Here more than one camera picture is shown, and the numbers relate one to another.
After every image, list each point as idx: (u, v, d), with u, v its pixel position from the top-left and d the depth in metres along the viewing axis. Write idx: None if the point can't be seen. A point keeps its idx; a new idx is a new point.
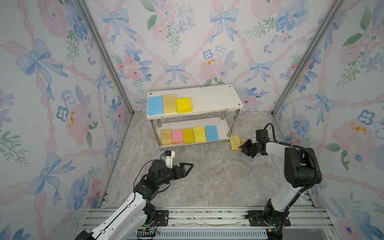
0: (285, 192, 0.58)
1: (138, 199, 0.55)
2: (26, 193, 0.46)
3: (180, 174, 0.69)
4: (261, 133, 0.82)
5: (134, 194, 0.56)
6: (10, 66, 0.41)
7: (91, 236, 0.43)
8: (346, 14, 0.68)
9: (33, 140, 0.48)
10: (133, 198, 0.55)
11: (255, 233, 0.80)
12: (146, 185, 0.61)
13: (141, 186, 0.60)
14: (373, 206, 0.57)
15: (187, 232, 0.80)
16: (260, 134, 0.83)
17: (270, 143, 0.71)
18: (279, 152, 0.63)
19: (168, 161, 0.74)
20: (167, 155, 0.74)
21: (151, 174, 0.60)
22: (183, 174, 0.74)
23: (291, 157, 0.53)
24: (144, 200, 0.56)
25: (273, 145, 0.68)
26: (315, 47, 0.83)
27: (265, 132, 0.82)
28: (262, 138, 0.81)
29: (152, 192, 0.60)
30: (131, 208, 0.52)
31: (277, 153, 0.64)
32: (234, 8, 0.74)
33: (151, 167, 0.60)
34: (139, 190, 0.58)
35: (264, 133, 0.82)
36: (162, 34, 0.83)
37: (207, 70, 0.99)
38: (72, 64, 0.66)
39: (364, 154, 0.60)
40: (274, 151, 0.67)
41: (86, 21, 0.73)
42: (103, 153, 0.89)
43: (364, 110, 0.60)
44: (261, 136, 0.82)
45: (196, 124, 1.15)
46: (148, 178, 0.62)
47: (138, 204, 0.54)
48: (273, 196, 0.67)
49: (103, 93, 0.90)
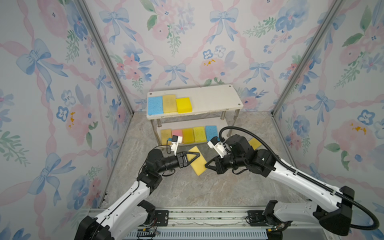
0: (297, 210, 0.55)
1: (143, 187, 0.55)
2: (26, 193, 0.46)
3: (181, 163, 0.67)
4: (243, 145, 0.51)
5: (137, 182, 0.56)
6: (10, 66, 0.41)
7: (95, 221, 0.42)
8: (346, 13, 0.68)
9: (33, 141, 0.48)
10: (136, 185, 0.55)
11: (254, 233, 0.80)
12: (149, 174, 0.60)
13: (145, 175, 0.59)
14: (373, 206, 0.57)
15: (187, 232, 0.80)
16: (242, 148, 0.53)
17: (274, 171, 0.47)
18: (302, 189, 0.45)
19: (174, 146, 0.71)
20: (174, 141, 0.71)
21: (149, 166, 0.54)
22: (183, 164, 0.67)
23: (344, 212, 0.38)
24: (148, 188, 0.55)
25: (286, 178, 0.47)
26: (315, 47, 0.83)
27: (246, 142, 0.52)
28: (246, 152, 0.52)
29: (156, 179, 0.60)
30: (135, 196, 0.51)
31: (295, 187, 0.47)
32: (234, 8, 0.74)
33: (148, 159, 0.56)
34: (143, 178, 0.58)
35: (245, 146, 0.52)
36: (163, 35, 0.83)
37: (207, 70, 0.99)
38: (72, 64, 0.66)
39: (364, 154, 0.60)
40: (286, 182, 0.48)
41: (86, 21, 0.73)
42: (103, 153, 0.89)
43: (364, 110, 0.60)
44: (245, 150, 0.52)
45: (196, 124, 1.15)
46: (149, 167, 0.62)
47: (142, 192, 0.53)
48: (276, 209, 0.64)
49: (103, 93, 0.90)
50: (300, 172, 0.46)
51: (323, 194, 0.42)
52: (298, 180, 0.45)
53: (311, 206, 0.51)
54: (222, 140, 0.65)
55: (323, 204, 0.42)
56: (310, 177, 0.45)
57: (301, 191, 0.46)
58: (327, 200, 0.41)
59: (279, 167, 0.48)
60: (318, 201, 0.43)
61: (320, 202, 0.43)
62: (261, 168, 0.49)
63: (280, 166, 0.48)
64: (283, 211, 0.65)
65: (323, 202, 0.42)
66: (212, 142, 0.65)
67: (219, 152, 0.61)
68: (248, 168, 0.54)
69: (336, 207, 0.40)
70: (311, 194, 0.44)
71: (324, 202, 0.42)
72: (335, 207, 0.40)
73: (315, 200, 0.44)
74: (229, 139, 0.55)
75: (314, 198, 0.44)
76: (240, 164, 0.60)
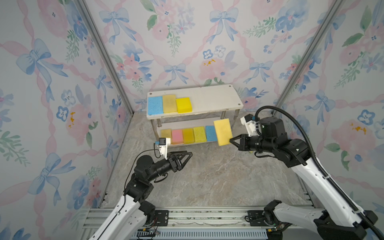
0: (297, 213, 0.55)
1: (130, 203, 0.50)
2: (26, 193, 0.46)
3: (175, 167, 0.58)
4: (277, 129, 0.47)
5: (124, 197, 0.51)
6: (11, 66, 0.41)
7: None
8: (346, 13, 0.68)
9: (33, 141, 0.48)
10: (123, 202, 0.50)
11: (254, 232, 0.80)
12: (137, 184, 0.55)
13: (132, 186, 0.54)
14: (373, 206, 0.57)
15: (187, 232, 0.80)
16: (275, 131, 0.48)
17: (304, 166, 0.43)
18: (321, 193, 0.42)
19: (163, 150, 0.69)
20: (161, 144, 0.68)
21: (139, 174, 0.50)
22: (177, 167, 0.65)
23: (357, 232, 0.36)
24: (136, 202, 0.51)
25: (312, 178, 0.42)
26: (315, 47, 0.83)
27: (281, 126, 0.47)
28: (279, 137, 0.48)
29: (146, 188, 0.55)
30: (122, 216, 0.48)
31: (312, 188, 0.43)
32: (234, 8, 0.74)
33: (137, 167, 0.51)
34: (131, 190, 0.53)
35: (279, 131, 0.47)
36: (163, 34, 0.83)
37: (207, 69, 0.99)
38: (72, 64, 0.66)
39: (364, 154, 0.60)
40: (307, 180, 0.44)
41: (86, 20, 0.73)
42: (103, 153, 0.89)
43: (364, 110, 0.60)
44: (277, 134, 0.47)
45: (197, 124, 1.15)
46: (139, 175, 0.50)
47: (129, 209, 0.49)
48: (277, 207, 0.65)
49: (103, 93, 0.90)
50: (331, 178, 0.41)
51: (344, 209, 0.39)
52: (325, 185, 0.41)
53: (314, 213, 0.51)
54: (257, 120, 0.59)
55: (335, 215, 0.40)
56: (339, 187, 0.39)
57: (315, 194, 0.43)
58: (346, 215, 0.38)
59: (311, 164, 0.43)
60: (330, 209, 0.41)
61: (333, 212, 0.40)
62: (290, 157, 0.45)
63: (312, 163, 0.43)
64: (284, 211, 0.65)
65: (339, 214, 0.39)
66: (244, 119, 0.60)
67: (249, 130, 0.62)
68: (274, 155, 0.49)
69: (351, 224, 0.37)
70: (328, 202, 0.41)
71: (339, 214, 0.39)
72: (350, 224, 0.37)
73: (325, 205, 0.42)
74: (263, 118, 0.51)
75: (325, 203, 0.42)
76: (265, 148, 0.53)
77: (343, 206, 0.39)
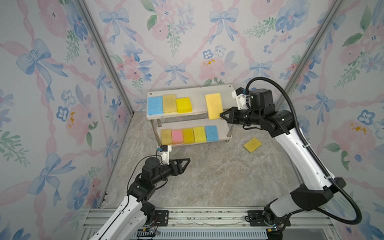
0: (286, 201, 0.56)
1: (133, 203, 0.52)
2: (26, 193, 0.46)
3: (177, 170, 0.65)
4: (264, 100, 0.48)
5: (127, 197, 0.53)
6: (11, 66, 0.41)
7: None
8: (346, 14, 0.68)
9: (33, 141, 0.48)
10: (126, 202, 0.52)
11: (254, 233, 0.80)
12: (141, 185, 0.57)
13: (135, 187, 0.56)
14: (373, 206, 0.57)
15: (187, 232, 0.80)
16: (262, 103, 0.49)
17: (287, 135, 0.44)
18: (298, 161, 0.44)
19: (164, 156, 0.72)
20: (163, 150, 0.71)
21: (145, 173, 0.55)
22: (179, 171, 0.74)
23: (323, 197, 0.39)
24: (139, 202, 0.53)
25: (291, 146, 0.44)
26: (315, 47, 0.83)
27: (270, 97, 0.47)
28: (266, 108, 0.48)
29: (149, 190, 0.57)
30: (125, 215, 0.49)
31: (291, 156, 0.46)
32: (234, 8, 0.74)
33: (145, 166, 0.56)
34: (134, 191, 0.55)
35: (267, 102, 0.47)
36: (163, 34, 0.83)
37: (207, 70, 0.99)
38: (72, 64, 0.66)
39: (364, 154, 0.60)
40: (286, 148, 0.47)
41: (86, 21, 0.73)
42: (103, 153, 0.89)
43: (364, 110, 0.60)
44: (265, 106, 0.48)
45: (197, 124, 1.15)
46: (145, 175, 0.56)
47: (132, 208, 0.51)
48: (273, 203, 0.65)
49: (103, 93, 0.90)
50: (310, 147, 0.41)
51: (317, 174, 0.41)
52: (302, 152, 0.43)
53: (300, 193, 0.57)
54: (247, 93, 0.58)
55: (307, 180, 0.44)
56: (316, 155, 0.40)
57: (294, 162, 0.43)
58: (318, 180, 0.41)
59: (292, 134, 0.44)
60: (304, 174, 0.44)
61: (307, 177, 0.44)
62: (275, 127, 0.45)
63: (294, 133, 0.44)
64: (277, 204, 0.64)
65: (311, 179, 0.42)
66: (235, 93, 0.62)
67: (239, 104, 0.59)
68: (261, 126, 0.50)
69: (321, 188, 0.40)
70: (304, 168, 0.44)
71: (312, 179, 0.42)
72: (320, 188, 0.41)
73: (301, 173, 0.45)
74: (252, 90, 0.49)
75: (301, 171, 0.45)
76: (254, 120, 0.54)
77: (316, 172, 0.41)
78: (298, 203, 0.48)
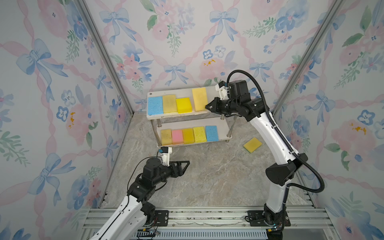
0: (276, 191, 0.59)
1: (133, 203, 0.52)
2: (26, 193, 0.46)
3: (177, 172, 0.66)
4: (240, 90, 0.54)
5: (127, 197, 0.53)
6: (10, 66, 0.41)
7: None
8: (346, 14, 0.68)
9: (33, 141, 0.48)
10: (126, 202, 0.52)
11: (254, 233, 0.80)
12: (141, 185, 0.57)
13: (136, 187, 0.56)
14: (373, 206, 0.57)
15: (187, 232, 0.80)
16: (238, 92, 0.56)
17: (258, 118, 0.51)
18: (269, 140, 0.51)
19: (165, 158, 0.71)
20: (164, 151, 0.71)
21: (147, 173, 0.56)
22: (179, 172, 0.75)
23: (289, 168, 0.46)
24: (139, 203, 0.53)
25: (263, 128, 0.51)
26: (315, 47, 0.83)
27: (244, 87, 0.54)
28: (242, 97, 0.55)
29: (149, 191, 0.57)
30: (125, 215, 0.49)
31: (263, 136, 0.53)
32: (234, 8, 0.74)
33: (146, 166, 0.56)
34: (134, 191, 0.55)
35: (242, 91, 0.55)
36: (163, 34, 0.83)
37: (207, 69, 0.98)
38: (72, 64, 0.66)
39: (364, 154, 0.60)
40: (259, 130, 0.53)
41: (86, 21, 0.73)
42: (103, 153, 0.89)
43: (364, 110, 0.60)
44: (241, 94, 0.55)
45: (196, 124, 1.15)
46: (146, 175, 0.57)
47: (133, 208, 0.52)
48: (268, 200, 0.66)
49: (103, 93, 0.90)
50: (278, 128, 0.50)
51: (283, 150, 0.48)
52: (271, 132, 0.50)
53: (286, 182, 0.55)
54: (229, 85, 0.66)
55: (276, 156, 0.50)
56: (283, 134, 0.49)
57: (266, 142, 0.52)
58: (283, 154, 0.48)
59: (263, 117, 0.51)
60: (273, 151, 0.51)
61: (275, 153, 0.51)
62: (248, 112, 0.52)
63: (265, 116, 0.51)
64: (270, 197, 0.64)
65: (279, 155, 0.49)
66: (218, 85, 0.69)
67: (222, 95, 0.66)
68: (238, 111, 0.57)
69: (285, 161, 0.48)
70: (273, 146, 0.51)
71: (280, 155, 0.49)
72: (285, 161, 0.48)
73: (272, 150, 0.52)
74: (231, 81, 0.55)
75: (272, 149, 0.52)
76: (233, 109, 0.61)
77: (282, 148, 0.49)
78: (271, 179, 0.55)
